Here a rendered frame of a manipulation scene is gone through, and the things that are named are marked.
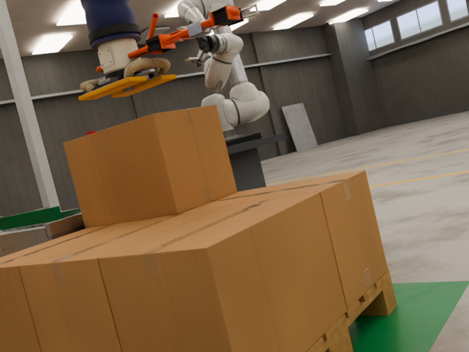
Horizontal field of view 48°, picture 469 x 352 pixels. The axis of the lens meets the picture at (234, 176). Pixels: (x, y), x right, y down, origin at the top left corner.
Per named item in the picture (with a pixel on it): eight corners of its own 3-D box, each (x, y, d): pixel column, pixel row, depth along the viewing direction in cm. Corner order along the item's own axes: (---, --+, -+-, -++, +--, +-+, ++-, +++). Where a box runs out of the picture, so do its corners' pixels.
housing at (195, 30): (188, 37, 206) (185, 26, 205) (199, 38, 211) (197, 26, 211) (202, 31, 202) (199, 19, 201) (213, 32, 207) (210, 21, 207)
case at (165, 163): (84, 228, 241) (62, 142, 239) (147, 207, 273) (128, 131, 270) (178, 214, 204) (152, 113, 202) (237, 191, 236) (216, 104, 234)
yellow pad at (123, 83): (78, 100, 233) (75, 90, 233) (96, 99, 241) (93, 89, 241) (130, 81, 213) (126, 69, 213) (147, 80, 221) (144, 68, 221)
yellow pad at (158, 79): (111, 98, 249) (108, 87, 248) (126, 96, 257) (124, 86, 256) (162, 79, 228) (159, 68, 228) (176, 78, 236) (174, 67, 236)
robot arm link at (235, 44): (231, 38, 246) (223, 64, 251) (250, 38, 258) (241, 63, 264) (214, 29, 250) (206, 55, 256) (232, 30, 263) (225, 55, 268)
